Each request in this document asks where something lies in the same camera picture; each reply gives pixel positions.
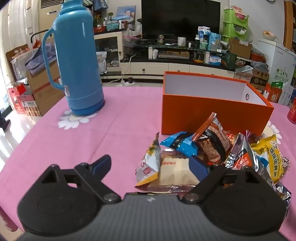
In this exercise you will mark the blue snack packet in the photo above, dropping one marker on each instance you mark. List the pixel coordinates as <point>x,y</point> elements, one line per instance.
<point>182,143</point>

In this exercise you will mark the beige red-print cake packet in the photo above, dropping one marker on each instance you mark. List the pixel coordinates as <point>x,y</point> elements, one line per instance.
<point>173,171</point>

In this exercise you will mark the black white television stand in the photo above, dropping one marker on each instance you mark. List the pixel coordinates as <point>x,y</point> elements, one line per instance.
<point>175,69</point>

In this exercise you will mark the open brown cardboard box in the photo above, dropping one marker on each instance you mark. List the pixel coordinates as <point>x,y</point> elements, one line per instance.
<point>240,49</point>

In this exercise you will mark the blue thermos flask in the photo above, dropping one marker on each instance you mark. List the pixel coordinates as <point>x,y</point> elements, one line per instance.
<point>76,58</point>

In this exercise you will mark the dark foil snack packet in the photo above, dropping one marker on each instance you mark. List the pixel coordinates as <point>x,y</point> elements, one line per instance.
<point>282,192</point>

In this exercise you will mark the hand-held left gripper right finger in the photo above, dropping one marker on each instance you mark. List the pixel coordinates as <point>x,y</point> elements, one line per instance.
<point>198,169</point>

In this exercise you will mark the white fridge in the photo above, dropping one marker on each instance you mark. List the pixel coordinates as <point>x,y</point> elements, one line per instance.
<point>277,58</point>

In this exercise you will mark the orange gift bag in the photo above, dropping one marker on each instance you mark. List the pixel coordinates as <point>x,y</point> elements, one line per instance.
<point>275,95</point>

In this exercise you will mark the pink floral tablecloth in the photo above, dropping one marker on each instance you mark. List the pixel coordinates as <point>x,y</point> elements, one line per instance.
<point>115,129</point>

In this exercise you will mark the snacks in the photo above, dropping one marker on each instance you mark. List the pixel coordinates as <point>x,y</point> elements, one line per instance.
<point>212,141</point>

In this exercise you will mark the black television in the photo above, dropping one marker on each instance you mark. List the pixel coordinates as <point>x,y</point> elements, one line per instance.
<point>180,18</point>

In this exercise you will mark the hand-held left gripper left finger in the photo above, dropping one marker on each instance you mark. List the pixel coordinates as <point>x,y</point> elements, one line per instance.
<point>101,165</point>

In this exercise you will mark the glass jar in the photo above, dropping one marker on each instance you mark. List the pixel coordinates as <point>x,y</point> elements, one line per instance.
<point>160,39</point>

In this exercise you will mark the green plastic storage rack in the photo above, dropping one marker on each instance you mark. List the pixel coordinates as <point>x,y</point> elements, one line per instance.
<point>227,25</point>

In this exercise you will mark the blue white plastic bag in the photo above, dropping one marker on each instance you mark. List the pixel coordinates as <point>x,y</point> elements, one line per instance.
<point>215,39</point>

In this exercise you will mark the red drink can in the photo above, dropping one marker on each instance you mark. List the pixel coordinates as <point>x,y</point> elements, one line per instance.
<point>292,111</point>

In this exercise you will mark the dark printed cardboard box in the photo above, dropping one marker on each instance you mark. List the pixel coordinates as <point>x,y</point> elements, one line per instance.
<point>260,80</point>

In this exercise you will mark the white orange-edged snack packet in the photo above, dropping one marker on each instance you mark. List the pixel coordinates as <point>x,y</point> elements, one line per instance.
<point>148,166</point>

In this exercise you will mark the yellow snack packet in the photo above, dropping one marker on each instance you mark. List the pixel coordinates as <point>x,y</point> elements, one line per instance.
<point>270,157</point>

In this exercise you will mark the brown snack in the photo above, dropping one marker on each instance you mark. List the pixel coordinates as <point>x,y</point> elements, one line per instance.
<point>240,158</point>

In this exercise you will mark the orange storage box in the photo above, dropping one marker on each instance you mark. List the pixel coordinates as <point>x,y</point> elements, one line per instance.
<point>185,111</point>

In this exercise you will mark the white power strip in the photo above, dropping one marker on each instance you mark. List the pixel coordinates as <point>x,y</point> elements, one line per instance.
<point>126,83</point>

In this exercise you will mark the large brown cardboard box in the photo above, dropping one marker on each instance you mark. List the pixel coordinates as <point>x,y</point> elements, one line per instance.
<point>44,92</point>

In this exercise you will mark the red cardboard box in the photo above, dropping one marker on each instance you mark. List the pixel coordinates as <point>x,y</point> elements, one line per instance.
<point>16,92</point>

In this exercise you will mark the pastel picture canvas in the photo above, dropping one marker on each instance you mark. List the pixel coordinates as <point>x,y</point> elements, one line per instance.
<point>126,12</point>

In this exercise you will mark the dark green bag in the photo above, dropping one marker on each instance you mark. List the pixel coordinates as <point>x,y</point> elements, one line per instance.
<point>229,60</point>

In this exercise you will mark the dark red candy packet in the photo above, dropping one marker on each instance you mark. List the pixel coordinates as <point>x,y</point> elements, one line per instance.
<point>252,138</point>

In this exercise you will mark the pink printed cardboard box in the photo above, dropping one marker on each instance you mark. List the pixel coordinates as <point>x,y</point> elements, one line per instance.
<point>241,76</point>

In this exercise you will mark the blue white tissue box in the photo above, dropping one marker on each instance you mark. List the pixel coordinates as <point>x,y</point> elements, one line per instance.
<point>215,60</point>

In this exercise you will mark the white glass-door cabinet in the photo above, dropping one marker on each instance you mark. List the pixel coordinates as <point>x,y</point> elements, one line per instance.
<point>107,51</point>

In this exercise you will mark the white standing air conditioner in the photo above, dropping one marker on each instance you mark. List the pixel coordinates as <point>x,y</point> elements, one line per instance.
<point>47,14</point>

